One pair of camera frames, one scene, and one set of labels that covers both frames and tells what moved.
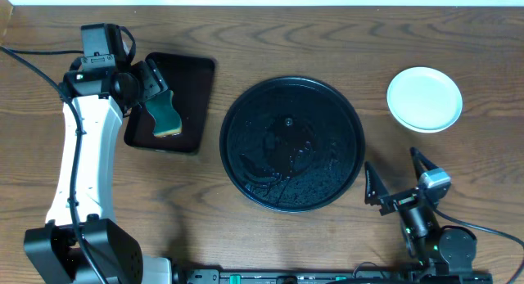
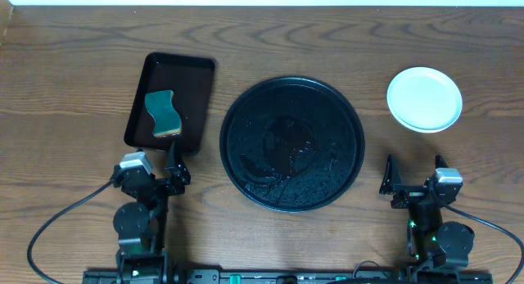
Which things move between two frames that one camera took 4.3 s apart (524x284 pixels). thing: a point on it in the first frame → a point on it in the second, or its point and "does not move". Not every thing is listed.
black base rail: x=439 y=275 does not move
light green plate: x=424 y=100 does not move
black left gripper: x=155 y=79 → x=162 y=182
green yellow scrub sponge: x=167 y=120 does not move
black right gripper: x=396 y=204 → x=393 y=185
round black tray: x=291 y=143 does not move
